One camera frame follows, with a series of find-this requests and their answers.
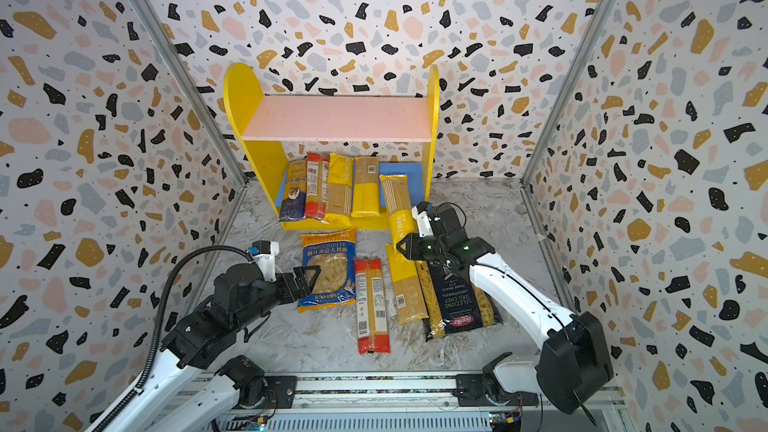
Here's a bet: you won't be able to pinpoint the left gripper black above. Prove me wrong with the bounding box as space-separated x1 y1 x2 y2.
237 262 322 331

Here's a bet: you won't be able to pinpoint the blue orange orecchiette bag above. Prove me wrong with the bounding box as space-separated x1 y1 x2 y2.
298 228 356 313

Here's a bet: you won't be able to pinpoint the blue yellow pasta bag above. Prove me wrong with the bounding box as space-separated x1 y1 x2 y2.
278 158 307 222

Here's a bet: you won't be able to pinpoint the dark penne pasta bag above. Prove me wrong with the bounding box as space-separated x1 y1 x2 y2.
416 262 503 341

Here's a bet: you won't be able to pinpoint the yellow spaghetti pack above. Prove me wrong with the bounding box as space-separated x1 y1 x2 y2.
380 175 418 245
386 244 428 326
351 157 380 218
325 153 354 227

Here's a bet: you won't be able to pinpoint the red spaghetti pack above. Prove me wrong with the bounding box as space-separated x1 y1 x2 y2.
305 153 330 222
354 258 390 355

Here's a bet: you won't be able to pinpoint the yellow spaghetti pack bottom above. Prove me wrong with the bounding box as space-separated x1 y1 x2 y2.
380 175 418 245

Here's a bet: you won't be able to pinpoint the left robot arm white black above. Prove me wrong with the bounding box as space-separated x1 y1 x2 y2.
90 255 321 431

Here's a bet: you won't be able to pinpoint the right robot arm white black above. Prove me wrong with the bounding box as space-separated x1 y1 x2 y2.
395 202 614 414

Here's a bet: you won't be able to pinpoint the yellow shelf pink blue boards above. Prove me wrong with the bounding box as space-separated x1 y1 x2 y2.
222 63 440 214

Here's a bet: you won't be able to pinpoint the yellow spaghetti pack on floor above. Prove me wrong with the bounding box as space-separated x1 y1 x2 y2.
386 244 428 326

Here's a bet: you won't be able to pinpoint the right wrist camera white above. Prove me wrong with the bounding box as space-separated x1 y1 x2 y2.
411 201 433 237

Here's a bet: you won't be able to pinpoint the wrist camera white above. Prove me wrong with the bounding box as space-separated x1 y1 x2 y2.
249 240 280 282
411 201 433 237

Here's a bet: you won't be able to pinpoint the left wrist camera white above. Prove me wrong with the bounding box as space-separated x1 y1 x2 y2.
249 240 280 282

